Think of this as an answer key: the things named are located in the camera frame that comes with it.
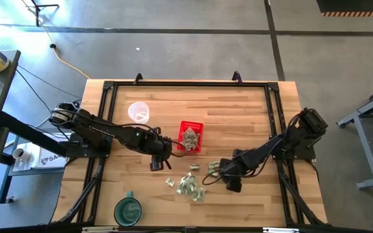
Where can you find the black stand legs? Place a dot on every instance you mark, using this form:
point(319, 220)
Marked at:
point(37, 9)

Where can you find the black diagonal support bar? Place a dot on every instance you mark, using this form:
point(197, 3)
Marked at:
point(28, 132)

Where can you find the black hazard striped mat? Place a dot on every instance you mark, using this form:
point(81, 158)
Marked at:
point(355, 6)

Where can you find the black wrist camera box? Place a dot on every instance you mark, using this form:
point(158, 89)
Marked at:
point(234, 185)
point(156, 163)

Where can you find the clear plastic cup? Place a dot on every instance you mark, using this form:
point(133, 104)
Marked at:
point(138, 112)

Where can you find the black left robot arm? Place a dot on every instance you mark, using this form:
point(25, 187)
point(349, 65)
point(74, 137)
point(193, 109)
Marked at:
point(108, 131)

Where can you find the black aluminium table frame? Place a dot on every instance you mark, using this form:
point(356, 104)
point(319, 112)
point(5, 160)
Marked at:
point(189, 83)

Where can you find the green mug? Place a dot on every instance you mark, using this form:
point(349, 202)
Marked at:
point(128, 211)

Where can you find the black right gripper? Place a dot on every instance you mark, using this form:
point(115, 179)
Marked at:
point(233, 166)

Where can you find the blue metal shelf frame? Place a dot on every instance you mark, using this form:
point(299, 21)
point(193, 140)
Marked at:
point(3, 184)

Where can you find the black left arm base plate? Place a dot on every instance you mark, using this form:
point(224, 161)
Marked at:
point(83, 150)

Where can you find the red plastic basket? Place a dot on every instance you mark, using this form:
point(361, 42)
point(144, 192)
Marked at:
point(190, 124)

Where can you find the grey metal table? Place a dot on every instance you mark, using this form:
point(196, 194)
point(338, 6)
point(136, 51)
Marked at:
point(364, 136)

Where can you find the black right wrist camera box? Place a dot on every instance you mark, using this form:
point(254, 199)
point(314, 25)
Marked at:
point(234, 185)

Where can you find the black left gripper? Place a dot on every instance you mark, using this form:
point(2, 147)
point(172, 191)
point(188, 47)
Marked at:
point(159, 145)

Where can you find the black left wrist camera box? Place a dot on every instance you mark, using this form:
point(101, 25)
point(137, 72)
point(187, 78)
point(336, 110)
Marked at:
point(156, 163)

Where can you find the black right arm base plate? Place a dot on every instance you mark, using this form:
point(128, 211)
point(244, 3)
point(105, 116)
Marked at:
point(304, 153)

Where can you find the white printed box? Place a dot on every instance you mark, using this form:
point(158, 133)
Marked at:
point(49, 158)

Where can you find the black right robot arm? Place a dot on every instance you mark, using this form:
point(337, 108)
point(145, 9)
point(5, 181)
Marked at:
point(270, 147)

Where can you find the white mug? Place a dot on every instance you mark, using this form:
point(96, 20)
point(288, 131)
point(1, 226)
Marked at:
point(20, 154)

